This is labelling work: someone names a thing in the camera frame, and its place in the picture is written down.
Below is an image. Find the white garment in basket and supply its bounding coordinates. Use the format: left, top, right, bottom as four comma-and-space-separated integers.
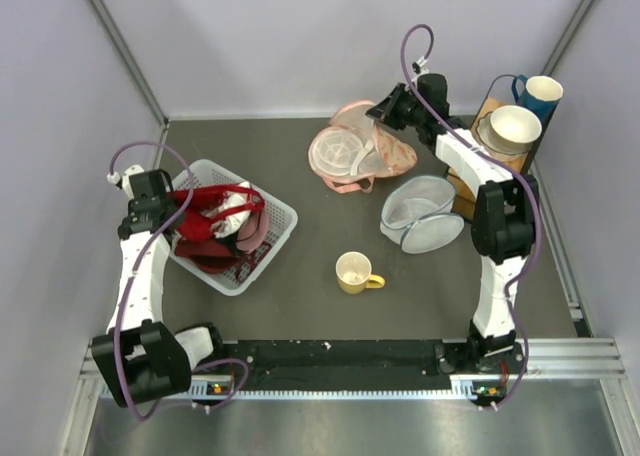
208, 191, 251, 239

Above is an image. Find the blue white mug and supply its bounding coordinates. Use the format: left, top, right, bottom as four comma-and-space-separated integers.
511, 75, 564, 124

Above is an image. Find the yellow mug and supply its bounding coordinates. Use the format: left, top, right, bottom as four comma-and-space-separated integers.
335, 251, 386, 295

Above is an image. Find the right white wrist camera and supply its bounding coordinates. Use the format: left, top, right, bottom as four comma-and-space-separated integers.
411, 57, 429, 77

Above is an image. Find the white bowl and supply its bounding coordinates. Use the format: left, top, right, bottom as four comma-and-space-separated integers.
476, 105, 542, 157

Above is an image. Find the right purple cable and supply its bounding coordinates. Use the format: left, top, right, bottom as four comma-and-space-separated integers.
400, 24, 544, 411

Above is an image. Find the purple cable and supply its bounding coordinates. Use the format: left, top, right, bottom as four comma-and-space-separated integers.
108, 141, 250, 422
400, 24, 544, 411

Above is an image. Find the white plastic basket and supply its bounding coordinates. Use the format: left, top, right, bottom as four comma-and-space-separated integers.
169, 159, 298, 297

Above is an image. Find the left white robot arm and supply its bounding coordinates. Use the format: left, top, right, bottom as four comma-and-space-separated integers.
91, 165, 227, 409

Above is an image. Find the dark red bra in basket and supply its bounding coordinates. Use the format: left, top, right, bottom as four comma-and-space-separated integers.
174, 240, 241, 274

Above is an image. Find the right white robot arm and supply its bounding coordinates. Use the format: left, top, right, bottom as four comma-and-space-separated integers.
366, 73, 541, 374

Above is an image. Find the white mesh laundry bag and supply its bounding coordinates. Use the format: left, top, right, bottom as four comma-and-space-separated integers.
380, 175, 465, 255

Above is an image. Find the peach floral laundry bag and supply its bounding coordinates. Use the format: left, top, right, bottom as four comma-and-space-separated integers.
308, 100, 417, 194

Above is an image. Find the wooden black frame shelf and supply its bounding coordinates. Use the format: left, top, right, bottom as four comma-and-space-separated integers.
444, 73, 551, 217

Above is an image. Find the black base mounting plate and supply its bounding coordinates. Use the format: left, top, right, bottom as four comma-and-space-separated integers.
196, 340, 525, 392

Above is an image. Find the pink bra in basket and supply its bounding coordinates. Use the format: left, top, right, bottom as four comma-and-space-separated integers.
236, 209, 269, 253

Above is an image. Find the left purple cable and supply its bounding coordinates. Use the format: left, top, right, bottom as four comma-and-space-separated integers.
108, 141, 250, 422

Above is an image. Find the bright red bra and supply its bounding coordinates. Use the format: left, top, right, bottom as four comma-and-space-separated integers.
177, 182, 265, 242

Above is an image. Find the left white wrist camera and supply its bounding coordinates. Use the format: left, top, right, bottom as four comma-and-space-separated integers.
106, 164, 144, 190

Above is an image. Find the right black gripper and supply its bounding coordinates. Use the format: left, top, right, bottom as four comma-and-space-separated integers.
367, 83, 426, 131

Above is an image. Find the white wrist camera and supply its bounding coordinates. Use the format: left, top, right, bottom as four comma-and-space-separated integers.
106, 164, 144, 190
411, 57, 429, 77

